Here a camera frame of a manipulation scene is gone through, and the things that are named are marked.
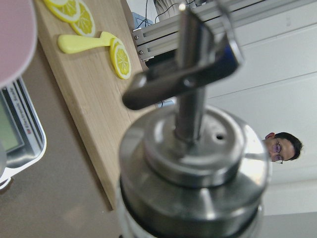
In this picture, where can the glass sauce bottle metal spout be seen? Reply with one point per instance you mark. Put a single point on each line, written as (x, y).
(190, 170)

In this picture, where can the lemon slice near scale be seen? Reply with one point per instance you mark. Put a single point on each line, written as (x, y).
(85, 25)

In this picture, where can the digital kitchen scale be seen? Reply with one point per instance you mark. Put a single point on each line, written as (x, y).
(22, 138)

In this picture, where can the pink plastic cup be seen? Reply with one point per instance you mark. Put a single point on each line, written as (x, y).
(18, 38)

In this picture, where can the bamboo cutting board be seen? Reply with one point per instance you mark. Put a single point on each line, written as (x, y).
(92, 92)

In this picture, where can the front lemon slice pair top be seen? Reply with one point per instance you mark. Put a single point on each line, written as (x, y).
(120, 58)

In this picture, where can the yellow plastic knife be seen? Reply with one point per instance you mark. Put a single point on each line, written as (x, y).
(71, 44)

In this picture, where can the person head with glasses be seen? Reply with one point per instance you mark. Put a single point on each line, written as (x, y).
(282, 147)

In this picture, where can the middle lemon slice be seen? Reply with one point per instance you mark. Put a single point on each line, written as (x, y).
(68, 13)

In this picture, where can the aluminium frame rail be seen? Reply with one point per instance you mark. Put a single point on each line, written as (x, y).
(208, 22)

